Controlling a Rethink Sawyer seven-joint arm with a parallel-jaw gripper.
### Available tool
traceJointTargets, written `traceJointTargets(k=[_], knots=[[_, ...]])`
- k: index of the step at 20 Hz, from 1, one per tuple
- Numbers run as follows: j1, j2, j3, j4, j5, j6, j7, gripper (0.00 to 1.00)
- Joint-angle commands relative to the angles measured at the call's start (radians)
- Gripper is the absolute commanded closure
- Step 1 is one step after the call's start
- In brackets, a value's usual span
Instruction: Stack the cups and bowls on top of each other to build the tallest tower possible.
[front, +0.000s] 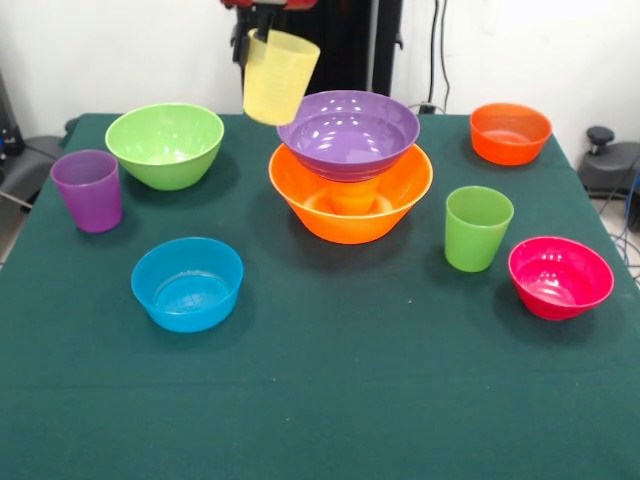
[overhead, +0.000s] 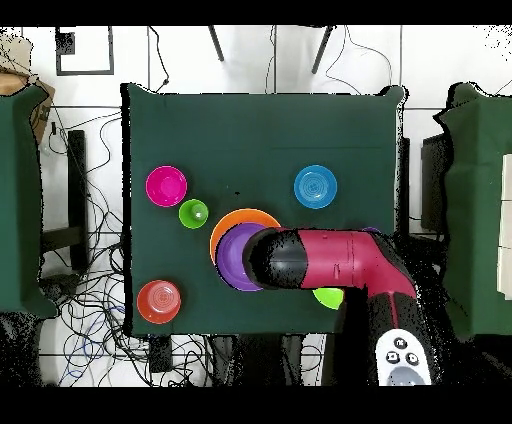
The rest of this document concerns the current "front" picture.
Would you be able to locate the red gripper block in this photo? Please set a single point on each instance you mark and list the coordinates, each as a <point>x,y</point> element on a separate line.
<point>270,4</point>

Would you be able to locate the yellow cup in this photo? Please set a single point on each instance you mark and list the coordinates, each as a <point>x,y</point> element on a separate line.
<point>277,80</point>

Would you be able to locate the purple bowl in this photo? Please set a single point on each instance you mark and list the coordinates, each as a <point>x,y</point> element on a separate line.
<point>350,135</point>

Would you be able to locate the orange cup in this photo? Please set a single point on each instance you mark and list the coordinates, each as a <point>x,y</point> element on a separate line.
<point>352,197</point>

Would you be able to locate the large yellow-orange bowl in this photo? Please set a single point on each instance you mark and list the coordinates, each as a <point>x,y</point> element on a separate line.
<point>350,227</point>

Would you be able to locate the green bowl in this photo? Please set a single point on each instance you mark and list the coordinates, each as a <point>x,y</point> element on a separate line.
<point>165,150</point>

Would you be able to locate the purple cup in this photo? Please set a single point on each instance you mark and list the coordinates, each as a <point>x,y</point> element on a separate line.
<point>92,200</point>

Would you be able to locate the dark grey stand base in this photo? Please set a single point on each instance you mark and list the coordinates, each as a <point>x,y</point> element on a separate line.
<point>30,165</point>
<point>610,170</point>

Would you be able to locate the black electronic device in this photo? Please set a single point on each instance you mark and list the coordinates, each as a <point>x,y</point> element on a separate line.
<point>7,125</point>

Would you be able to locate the blue bowl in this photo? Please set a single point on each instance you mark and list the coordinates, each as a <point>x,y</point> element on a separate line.
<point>185,295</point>

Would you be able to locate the red-orange bowl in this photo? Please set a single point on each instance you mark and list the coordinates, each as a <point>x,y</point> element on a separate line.
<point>510,147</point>

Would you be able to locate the green cup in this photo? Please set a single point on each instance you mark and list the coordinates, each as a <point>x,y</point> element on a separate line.
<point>475,240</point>

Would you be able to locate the pink bowl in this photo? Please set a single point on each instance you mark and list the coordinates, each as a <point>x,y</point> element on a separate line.
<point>560,285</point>

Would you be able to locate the dark green tablecloth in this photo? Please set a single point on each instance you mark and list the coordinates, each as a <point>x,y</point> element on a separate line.
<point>320,425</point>

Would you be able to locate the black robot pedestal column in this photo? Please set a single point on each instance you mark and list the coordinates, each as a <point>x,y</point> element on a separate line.
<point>350,50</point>

